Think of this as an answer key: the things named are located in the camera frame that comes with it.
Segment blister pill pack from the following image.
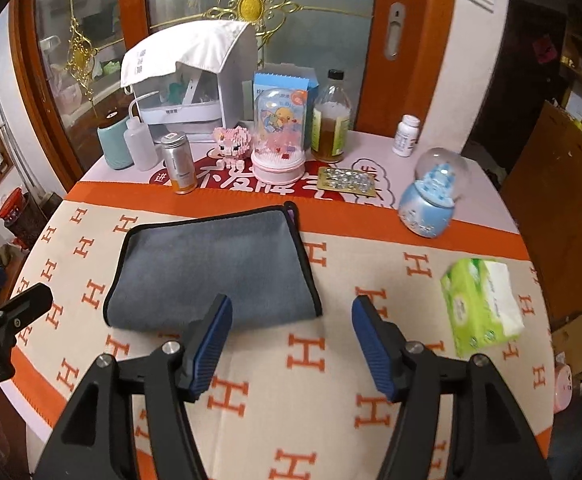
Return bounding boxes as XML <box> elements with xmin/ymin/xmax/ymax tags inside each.
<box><xmin>317</xmin><ymin>166</ymin><xmax>376</xmax><ymax>197</ymax></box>

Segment white pill bottle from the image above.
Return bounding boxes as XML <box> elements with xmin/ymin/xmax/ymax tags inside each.
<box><xmin>392</xmin><ymin>115</ymin><xmax>421</xmax><ymax>157</ymax></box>

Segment wooden shelf cabinet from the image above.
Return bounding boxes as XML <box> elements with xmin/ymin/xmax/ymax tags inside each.
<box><xmin>500</xmin><ymin>24</ymin><xmax>582</xmax><ymax>331</ymax></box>

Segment pink dome music box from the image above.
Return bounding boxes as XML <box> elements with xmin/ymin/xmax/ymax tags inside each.
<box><xmin>251</xmin><ymin>89</ymin><xmax>306</xmax><ymax>185</ymax></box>

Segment wooden glass door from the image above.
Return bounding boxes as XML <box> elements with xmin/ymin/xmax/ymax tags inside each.
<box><xmin>9</xmin><ymin>0</ymin><xmax>455</xmax><ymax>188</ymax></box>

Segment teal cylindrical container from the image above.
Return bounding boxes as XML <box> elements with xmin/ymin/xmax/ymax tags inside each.
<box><xmin>97</xmin><ymin>108</ymin><xmax>134</xmax><ymax>170</ymax></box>

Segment red white printed mat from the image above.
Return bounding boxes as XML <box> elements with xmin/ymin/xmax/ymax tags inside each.
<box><xmin>148</xmin><ymin>152</ymin><xmax>392</xmax><ymax>206</ymax></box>

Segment green tissue pack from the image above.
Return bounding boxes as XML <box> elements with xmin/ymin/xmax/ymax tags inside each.
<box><xmin>440</xmin><ymin>258</ymin><xmax>524</xmax><ymax>358</ymax></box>

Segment glass bottle amber liquid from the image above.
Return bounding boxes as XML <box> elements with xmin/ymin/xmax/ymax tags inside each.
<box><xmin>310</xmin><ymin>70</ymin><xmax>352</xmax><ymax>162</ymax></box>

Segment blue snow globe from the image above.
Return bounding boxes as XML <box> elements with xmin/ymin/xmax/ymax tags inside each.
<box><xmin>398</xmin><ymin>148</ymin><xmax>470</xmax><ymax>238</ymax></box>

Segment red lidded jar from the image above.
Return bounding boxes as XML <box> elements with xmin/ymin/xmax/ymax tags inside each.
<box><xmin>0</xmin><ymin>188</ymin><xmax>26</xmax><ymax>223</ymax></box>

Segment purple and grey towel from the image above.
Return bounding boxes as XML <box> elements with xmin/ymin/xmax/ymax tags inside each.
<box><xmin>103</xmin><ymin>202</ymin><xmax>322</xmax><ymax>333</ymax></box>

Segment white squeeze bottle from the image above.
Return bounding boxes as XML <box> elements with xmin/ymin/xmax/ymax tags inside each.
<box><xmin>124</xmin><ymin>91</ymin><xmax>160</xmax><ymax>171</ymax></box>

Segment silver orange can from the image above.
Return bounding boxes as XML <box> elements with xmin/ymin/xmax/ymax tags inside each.
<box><xmin>160</xmin><ymin>132</ymin><xmax>196</xmax><ymax>194</ymax></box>

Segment blue illustrated box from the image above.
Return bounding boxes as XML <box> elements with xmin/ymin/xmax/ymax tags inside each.
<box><xmin>253</xmin><ymin>63</ymin><xmax>319</xmax><ymax>150</ymax></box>

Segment white appliance with cloth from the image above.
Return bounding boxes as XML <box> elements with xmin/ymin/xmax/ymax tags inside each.
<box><xmin>120</xmin><ymin>20</ymin><xmax>257</xmax><ymax>136</ymax></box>

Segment pink block figure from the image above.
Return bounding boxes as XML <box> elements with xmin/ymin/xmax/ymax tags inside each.
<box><xmin>212</xmin><ymin>126</ymin><xmax>252</xmax><ymax>171</ymax></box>

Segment orange white H blanket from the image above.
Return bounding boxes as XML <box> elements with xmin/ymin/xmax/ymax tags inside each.
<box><xmin>8</xmin><ymin>182</ymin><xmax>554</xmax><ymax>479</ymax></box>

